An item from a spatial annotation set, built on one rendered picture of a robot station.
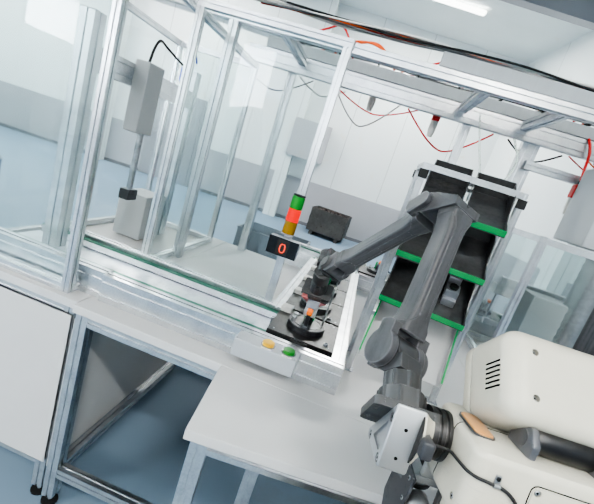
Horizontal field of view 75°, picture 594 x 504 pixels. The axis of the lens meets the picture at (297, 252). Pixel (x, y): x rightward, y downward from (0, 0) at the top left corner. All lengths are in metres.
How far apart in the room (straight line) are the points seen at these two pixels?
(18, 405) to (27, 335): 0.30
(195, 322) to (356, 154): 8.73
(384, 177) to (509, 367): 9.30
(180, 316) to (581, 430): 1.11
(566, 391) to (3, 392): 1.78
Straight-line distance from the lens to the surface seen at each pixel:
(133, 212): 2.25
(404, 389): 0.73
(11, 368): 1.83
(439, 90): 2.43
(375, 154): 9.89
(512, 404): 0.70
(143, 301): 1.45
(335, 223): 8.81
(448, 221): 0.91
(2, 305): 1.75
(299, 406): 1.24
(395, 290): 1.39
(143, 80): 1.90
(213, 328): 1.36
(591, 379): 0.79
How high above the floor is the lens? 1.54
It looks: 13 degrees down
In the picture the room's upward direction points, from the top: 18 degrees clockwise
